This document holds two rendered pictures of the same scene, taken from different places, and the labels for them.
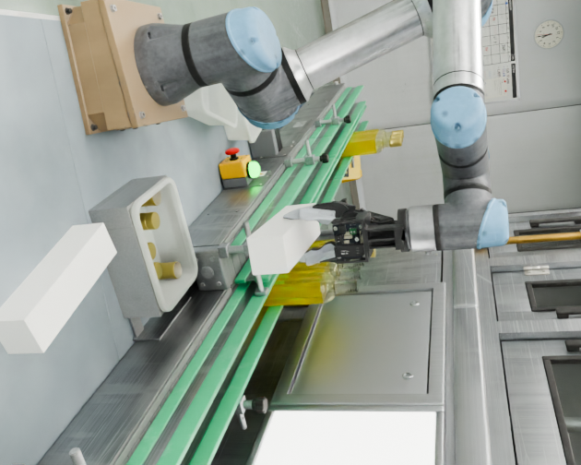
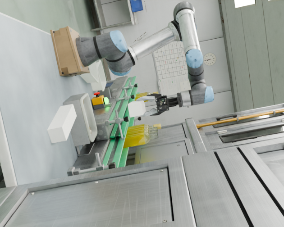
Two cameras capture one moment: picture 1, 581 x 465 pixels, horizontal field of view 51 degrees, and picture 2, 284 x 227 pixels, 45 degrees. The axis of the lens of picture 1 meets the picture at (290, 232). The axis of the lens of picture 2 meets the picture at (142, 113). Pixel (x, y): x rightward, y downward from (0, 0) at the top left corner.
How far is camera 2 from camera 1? 0.71 m
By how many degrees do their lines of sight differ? 15
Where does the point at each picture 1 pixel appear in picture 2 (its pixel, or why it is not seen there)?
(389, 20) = (163, 34)
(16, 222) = (49, 99)
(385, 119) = not seen: hidden behind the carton
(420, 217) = (185, 93)
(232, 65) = (112, 49)
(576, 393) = not seen: hidden behind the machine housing
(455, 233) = (197, 97)
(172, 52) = (90, 45)
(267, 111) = (122, 68)
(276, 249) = (138, 106)
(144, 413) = not seen: hidden behind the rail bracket
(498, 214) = (209, 89)
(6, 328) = (54, 131)
